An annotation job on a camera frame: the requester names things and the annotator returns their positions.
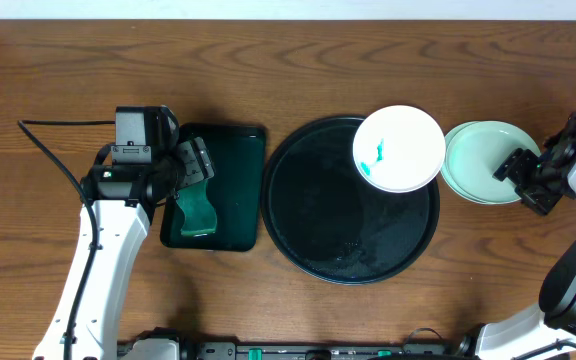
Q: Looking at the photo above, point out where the pink plate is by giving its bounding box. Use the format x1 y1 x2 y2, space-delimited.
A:
352 105 446 193

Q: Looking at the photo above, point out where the round black tray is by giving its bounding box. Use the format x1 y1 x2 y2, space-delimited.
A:
261 115 440 285

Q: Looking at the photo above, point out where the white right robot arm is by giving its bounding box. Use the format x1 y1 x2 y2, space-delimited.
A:
458 111 576 359

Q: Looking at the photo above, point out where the mint green plate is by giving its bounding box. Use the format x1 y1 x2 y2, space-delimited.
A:
446 121 541 205
441 121 485 204

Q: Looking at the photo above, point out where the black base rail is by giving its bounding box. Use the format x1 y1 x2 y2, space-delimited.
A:
117 328 470 360

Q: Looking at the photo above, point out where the rectangular black tray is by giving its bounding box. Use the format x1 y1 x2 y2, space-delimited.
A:
160 123 266 252

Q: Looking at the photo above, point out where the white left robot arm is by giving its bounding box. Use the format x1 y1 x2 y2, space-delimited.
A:
33 137 214 359

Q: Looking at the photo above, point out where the green sponge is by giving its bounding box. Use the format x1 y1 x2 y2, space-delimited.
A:
176 180 218 237

